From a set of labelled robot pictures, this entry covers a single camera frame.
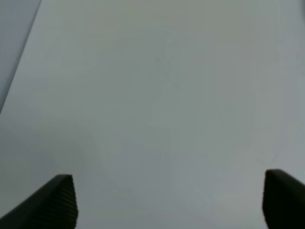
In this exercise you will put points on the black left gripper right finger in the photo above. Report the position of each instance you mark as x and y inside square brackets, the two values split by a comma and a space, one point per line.
[283, 200]

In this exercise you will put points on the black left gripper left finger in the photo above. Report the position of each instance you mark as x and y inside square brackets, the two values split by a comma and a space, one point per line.
[53, 206]

